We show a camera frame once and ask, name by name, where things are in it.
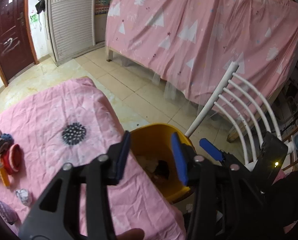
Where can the white louvered wardrobe door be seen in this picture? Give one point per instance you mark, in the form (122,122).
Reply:
(71,28)

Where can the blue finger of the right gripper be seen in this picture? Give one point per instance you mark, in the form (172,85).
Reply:
(210,149)

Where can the yellow cylindrical bottle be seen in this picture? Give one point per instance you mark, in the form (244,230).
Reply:
(4,177)

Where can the yellow plastic trash bin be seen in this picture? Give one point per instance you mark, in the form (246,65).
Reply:
(152,147)

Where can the white paper ball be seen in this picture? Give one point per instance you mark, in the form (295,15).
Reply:
(24,196)

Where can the pink tree-pattern curtain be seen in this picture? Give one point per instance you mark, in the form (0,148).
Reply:
(191,43)

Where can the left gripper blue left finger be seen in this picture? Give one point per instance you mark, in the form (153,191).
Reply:
(118,154)

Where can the person's left hand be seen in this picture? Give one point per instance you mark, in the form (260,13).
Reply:
(133,234)

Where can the dark blue sock bundle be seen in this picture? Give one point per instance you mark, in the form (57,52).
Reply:
(6,140)

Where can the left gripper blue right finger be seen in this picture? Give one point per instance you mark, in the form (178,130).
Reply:
(183,155)

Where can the pink bed sheet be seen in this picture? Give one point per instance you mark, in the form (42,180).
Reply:
(74,122)

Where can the dark red door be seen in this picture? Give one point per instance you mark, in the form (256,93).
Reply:
(17,51)

